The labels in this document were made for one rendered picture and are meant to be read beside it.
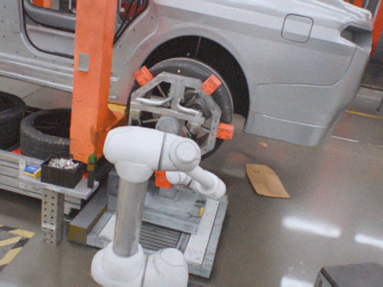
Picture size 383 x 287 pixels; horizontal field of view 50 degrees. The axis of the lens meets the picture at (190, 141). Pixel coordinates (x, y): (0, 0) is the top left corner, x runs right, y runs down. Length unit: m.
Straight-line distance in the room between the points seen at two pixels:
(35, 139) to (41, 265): 0.83
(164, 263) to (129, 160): 0.53
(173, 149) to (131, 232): 0.42
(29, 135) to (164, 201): 1.02
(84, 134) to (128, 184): 1.10
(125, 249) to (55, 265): 1.02
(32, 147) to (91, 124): 0.65
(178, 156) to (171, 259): 0.55
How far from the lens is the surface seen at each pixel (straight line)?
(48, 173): 2.45
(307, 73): 2.66
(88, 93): 2.39
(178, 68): 2.44
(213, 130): 2.41
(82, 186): 2.46
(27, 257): 2.68
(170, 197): 2.84
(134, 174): 1.38
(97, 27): 2.29
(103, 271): 1.74
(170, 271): 1.70
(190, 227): 2.77
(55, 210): 2.59
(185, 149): 1.30
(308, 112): 2.72
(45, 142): 2.88
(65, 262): 2.63
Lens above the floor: 1.73
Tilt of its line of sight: 23 degrees down
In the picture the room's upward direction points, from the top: 10 degrees clockwise
